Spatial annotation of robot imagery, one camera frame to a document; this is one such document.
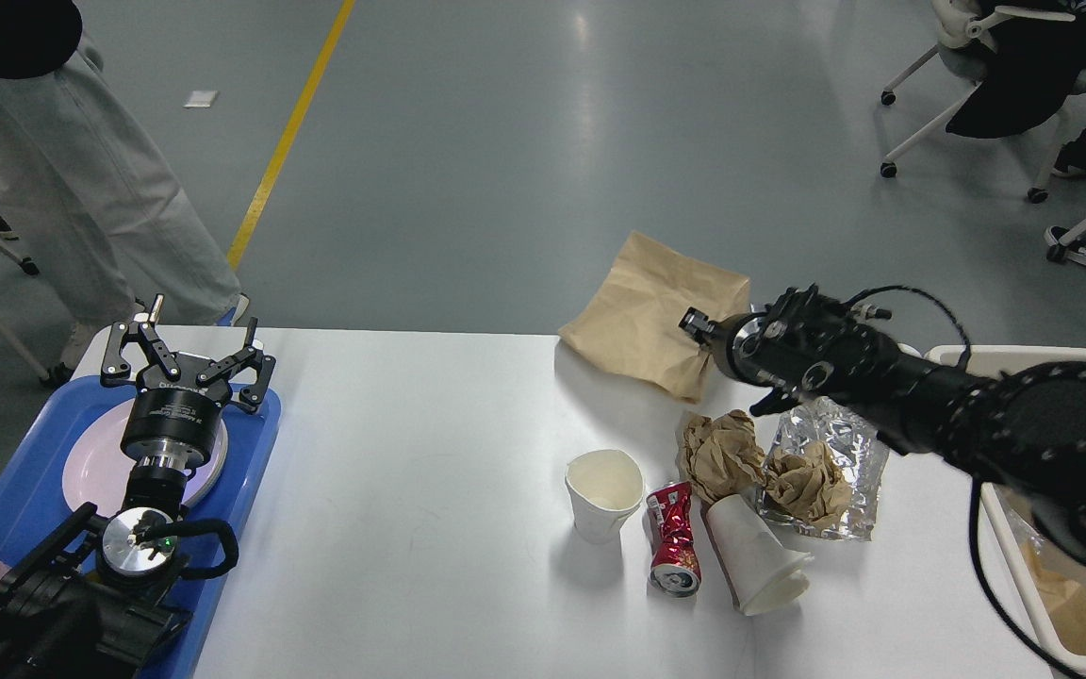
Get white paper cup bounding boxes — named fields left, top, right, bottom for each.
left=706, top=495, right=815, bottom=616
left=565, top=450, right=645, bottom=544

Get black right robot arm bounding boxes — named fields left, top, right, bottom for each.
left=680, top=287, right=1086, bottom=678

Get pink plate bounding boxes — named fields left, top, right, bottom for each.
left=61, top=400, right=229, bottom=517

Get brown paper ball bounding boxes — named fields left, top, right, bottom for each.
left=675, top=408, right=765, bottom=505

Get crushed red soda can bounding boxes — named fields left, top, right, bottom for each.
left=645, top=481, right=700, bottom=598

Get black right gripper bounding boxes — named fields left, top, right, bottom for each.
left=678, top=306, right=773, bottom=386

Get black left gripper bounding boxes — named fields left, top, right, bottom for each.
left=100, top=293, right=276, bottom=470

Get white office chair right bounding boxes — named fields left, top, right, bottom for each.
left=880, top=0, right=1086, bottom=204

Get lying white paper cup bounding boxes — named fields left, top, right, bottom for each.
left=706, top=495, right=815, bottom=616

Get person in grey trousers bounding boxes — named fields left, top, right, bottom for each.
left=0, top=1, right=250, bottom=382

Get silver foil wrapper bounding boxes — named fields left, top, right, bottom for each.
left=754, top=397, right=891, bottom=541

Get brown paper bag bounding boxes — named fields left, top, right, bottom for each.
left=1020, top=538, right=1086, bottom=654
left=559, top=232, right=752, bottom=404

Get beige plastic bin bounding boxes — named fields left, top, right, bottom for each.
left=967, top=345, right=1086, bottom=676

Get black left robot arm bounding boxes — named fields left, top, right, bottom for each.
left=0, top=296, right=276, bottom=678

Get brown paper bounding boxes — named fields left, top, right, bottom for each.
left=760, top=439, right=853, bottom=530

